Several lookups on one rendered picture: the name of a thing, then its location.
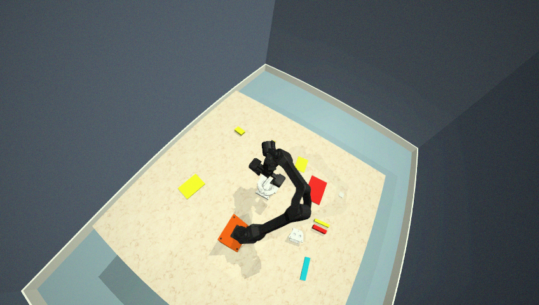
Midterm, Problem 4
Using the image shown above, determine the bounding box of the red flat bar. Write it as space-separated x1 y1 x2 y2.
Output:
312 225 327 234

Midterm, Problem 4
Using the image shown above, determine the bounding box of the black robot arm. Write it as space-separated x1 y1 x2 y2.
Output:
230 140 312 244

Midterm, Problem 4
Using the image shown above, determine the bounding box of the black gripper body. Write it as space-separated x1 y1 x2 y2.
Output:
249 158 286 187

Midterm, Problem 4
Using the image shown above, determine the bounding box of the teal flat bar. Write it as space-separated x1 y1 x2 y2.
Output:
300 257 311 281

